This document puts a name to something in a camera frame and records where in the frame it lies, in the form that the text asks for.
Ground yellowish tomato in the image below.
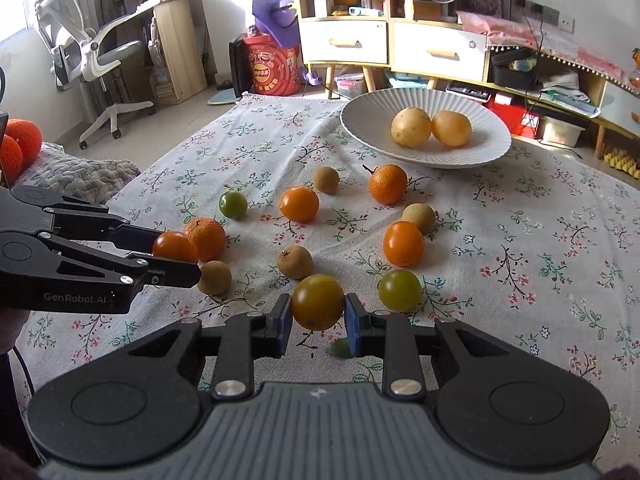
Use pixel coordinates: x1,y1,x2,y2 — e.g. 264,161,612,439
291,274,346,332

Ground white cabinet drawer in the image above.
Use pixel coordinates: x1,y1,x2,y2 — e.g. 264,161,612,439
301,20,389,65
393,22,488,82

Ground yellow egg tray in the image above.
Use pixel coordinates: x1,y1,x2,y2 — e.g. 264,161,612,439
602,145,640,178

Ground pink cloth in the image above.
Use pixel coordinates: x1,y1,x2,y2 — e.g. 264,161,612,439
457,10,626,83

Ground black case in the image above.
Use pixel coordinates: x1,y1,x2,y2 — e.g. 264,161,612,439
490,47,538,86

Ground small white drawer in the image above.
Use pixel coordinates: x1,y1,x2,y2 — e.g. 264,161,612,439
600,82,640,126

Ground yellow-green tomato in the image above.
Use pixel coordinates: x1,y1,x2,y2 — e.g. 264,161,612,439
377,269,423,312

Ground wall outlets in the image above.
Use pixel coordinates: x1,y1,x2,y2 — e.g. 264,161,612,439
515,0,575,33

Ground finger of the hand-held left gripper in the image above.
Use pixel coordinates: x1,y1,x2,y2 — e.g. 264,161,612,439
49,236,202,295
9,185,167,257

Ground clear storage box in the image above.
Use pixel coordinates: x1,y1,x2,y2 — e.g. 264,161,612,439
334,72,368,101

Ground brown longan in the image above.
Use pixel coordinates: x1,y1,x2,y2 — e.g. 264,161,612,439
401,203,436,234
277,245,314,280
197,260,233,296
313,166,341,195

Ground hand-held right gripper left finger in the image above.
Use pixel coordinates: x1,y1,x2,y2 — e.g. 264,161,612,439
107,294,293,402

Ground red box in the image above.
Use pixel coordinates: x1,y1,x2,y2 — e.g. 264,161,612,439
487,95,541,138

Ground green tomato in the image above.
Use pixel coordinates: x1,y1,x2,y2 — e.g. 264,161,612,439
218,189,249,220

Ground yellow potato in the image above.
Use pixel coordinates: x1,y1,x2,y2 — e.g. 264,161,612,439
390,107,432,148
431,110,473,148

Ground net bag of oranges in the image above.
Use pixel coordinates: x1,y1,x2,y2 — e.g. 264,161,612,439
0,119,43,186

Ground orange tomato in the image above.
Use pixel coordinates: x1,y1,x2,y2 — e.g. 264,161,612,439
278,186,320,224
152,230,200,264
383,220,425,267

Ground mandarin orange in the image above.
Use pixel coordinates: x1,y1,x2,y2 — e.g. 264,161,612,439
185,218,227,262
368,164,409,205

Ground purple plush toy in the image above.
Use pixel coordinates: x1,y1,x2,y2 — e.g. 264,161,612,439
251,0,297,48

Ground red gift bag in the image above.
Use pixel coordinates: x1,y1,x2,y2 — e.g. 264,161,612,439
243,32,302,96

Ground white ribbed bowl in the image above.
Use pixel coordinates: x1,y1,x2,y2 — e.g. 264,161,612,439
340,89,512,169

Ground black heater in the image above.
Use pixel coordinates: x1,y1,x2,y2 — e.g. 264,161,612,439
229,37,251,100

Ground grey quilted cushion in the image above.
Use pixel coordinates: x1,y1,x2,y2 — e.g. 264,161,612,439
20,142,142,206

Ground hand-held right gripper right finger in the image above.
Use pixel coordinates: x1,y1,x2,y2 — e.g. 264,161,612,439
344,292,526,402

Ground wooden desk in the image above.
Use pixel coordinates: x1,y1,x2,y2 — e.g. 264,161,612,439
107,0,208,106

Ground white office chair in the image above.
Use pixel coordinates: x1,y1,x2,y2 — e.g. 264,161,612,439
35,0,156,150

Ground floral tablecloth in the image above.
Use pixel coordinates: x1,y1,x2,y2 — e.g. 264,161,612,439
10,91,640,466

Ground yellow potato right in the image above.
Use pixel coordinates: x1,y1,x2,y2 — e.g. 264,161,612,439
431,110,473,148

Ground yellow potato left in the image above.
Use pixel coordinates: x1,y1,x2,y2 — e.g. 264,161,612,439
390,107,432,148

